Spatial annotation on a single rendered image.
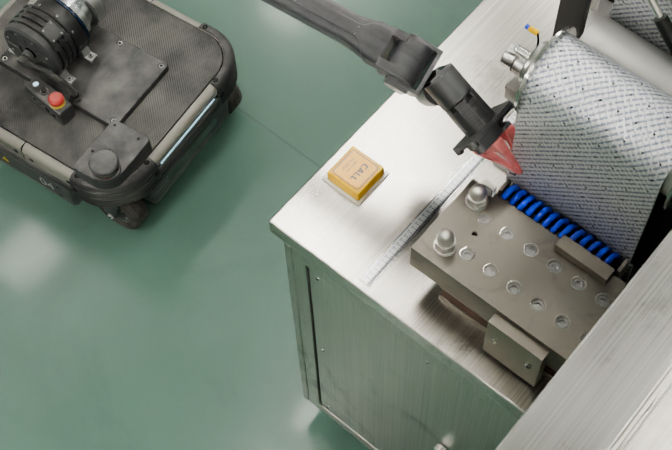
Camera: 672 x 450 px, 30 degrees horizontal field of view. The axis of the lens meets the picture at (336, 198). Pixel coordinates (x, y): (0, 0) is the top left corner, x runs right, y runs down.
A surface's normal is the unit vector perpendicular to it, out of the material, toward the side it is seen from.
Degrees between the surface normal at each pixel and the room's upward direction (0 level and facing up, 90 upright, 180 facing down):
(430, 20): 0
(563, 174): 90
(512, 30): 0
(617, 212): 90
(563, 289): 0
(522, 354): 90
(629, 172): 90
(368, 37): 22
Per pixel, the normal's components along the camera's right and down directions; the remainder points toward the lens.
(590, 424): -0.02, -0.49
